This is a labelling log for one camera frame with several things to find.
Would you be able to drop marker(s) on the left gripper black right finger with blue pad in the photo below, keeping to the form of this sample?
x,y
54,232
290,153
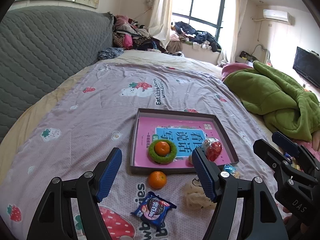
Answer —
x,y
260,217

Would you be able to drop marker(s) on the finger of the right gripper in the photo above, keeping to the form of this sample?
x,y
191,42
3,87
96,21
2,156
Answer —
x,y
272,154
307,162

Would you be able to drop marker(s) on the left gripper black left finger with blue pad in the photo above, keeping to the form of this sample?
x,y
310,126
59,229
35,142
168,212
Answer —
x,y
53,218

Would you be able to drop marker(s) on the red candy wrapper toy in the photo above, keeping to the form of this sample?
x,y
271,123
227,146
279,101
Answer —
x,y
292,161

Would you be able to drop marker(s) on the green fleece blanket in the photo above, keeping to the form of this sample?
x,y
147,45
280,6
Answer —
x,y
282,102

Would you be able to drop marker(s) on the blue red egg toy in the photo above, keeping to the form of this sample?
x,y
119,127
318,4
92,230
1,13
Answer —
x,y
231,170

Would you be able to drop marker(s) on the red egg toy in box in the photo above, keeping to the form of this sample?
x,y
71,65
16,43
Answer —
x,y
212,148

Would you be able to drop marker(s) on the black television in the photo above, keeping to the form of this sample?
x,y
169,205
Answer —
x,y
307,64

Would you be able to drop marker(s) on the pink blue workbook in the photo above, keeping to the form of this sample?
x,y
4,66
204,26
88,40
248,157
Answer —
x,y
147,139

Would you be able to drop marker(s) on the blue cookie snack packet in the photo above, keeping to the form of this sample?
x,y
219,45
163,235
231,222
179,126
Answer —
x,y
153,210

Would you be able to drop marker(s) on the pink pillow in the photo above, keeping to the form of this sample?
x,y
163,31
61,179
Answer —
x,y
232,67

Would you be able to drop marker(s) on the orange tangerine on bed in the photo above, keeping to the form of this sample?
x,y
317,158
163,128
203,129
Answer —
x,y
157,180

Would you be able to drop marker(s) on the cream curtain right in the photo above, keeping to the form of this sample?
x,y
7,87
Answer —
x,y
233,17

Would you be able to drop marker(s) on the cream curtain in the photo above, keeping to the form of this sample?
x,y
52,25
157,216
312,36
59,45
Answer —
x,y
160,20
233,17

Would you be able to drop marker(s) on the pink strawberry bed sheet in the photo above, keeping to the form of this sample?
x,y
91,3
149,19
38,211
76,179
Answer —
x,y
98,114

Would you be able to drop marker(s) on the orange tangerine in box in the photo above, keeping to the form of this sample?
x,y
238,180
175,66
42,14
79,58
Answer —
x,y
162,148

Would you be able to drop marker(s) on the white air conditioner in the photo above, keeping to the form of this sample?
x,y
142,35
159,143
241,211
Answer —
x,y
277,15

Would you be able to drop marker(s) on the grey shallow cardboard box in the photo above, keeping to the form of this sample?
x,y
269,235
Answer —
x,y
135,154

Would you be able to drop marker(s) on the clothes pile on windowsill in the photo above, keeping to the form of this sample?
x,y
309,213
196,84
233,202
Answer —
x,y
184,33

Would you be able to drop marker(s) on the dark framed window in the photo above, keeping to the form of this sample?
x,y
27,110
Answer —
x,y
203,15

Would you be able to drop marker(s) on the grey quilted headboard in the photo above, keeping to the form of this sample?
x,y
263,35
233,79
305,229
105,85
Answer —
x,y
41,47

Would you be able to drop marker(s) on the cream curtain left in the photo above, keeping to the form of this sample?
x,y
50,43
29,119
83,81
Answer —
x,y
160,20

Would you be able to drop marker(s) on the clothes pile by headboard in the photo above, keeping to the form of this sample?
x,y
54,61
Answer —
x,y
128,34

